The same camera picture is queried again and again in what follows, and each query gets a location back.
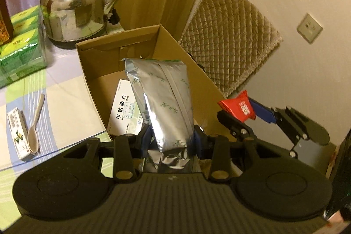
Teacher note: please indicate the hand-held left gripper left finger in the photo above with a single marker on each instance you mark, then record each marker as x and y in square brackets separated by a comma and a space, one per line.
[146, 140]

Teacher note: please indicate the green tissue pack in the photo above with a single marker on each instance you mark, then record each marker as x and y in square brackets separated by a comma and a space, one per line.
[22, 44]

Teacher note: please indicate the small white medicine box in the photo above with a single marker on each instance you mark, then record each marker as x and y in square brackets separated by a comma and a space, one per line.
[20, 135]

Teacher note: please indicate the white plastic spoon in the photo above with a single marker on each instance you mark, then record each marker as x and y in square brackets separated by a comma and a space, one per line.
[33, 138]

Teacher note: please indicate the white wall socket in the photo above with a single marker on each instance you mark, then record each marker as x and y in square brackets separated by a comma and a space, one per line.
[309, 28]

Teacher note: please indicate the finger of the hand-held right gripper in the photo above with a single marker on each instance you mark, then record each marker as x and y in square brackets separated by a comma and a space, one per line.
[235, 124]
[263, 112]

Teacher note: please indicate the red snack packet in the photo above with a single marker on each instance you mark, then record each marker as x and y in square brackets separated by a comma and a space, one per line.
[238, 108]

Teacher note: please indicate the brown cardboard box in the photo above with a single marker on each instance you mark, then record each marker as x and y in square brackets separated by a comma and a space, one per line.
[142, 36]

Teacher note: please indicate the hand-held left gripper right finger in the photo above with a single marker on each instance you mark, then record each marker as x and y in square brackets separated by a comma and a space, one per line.
[196, 140]

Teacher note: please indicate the brown box at edge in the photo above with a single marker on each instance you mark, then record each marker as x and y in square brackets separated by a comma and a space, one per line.
[4, 20]

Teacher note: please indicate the steel kettle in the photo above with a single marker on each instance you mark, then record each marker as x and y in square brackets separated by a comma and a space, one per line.
[74, 9]

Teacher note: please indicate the quilted beige chair cushion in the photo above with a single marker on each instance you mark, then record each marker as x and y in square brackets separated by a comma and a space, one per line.
[233, 39]

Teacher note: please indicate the silver foil pouch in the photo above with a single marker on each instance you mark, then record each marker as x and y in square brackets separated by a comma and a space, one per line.
[164, 102]

